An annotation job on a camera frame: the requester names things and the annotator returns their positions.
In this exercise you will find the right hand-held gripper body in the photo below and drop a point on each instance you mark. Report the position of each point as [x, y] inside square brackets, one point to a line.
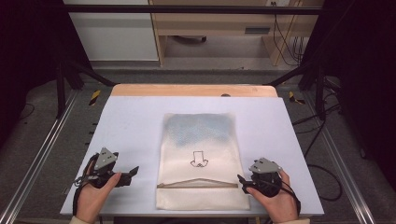
[264, 182]

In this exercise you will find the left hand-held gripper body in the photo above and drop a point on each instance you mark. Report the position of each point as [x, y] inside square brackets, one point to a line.
[104, 160]

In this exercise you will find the cream fabric bag with drawing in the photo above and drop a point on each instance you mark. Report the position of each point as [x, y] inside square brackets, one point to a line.
[199, 146]

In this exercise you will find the person's right hand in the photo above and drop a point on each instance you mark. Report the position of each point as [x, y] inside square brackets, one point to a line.
[280, 205]

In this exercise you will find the person's left hand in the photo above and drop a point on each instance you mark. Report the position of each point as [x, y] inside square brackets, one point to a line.
[93, 199]

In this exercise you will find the white foam board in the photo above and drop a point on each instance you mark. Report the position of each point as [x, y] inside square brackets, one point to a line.
[130, 130]

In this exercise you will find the white cabinet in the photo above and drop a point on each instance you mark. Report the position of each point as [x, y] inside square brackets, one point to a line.
[115, 37]

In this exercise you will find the black curtain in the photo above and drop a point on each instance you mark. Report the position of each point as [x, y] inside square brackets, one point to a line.
[364, 77]
[28, 46]

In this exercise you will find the light wooden desk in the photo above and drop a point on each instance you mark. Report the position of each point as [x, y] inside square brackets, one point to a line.
[214, 23]

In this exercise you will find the aluminium floor rail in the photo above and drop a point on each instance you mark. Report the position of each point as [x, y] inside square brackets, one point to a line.
[342, 161]
[40, 155]

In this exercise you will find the black metal frame stand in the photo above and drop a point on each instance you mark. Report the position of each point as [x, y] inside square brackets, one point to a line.
[60, 90]
[320, 93]

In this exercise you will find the black horizontal frame bar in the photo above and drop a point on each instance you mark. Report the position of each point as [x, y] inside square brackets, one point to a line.
[186, 9]

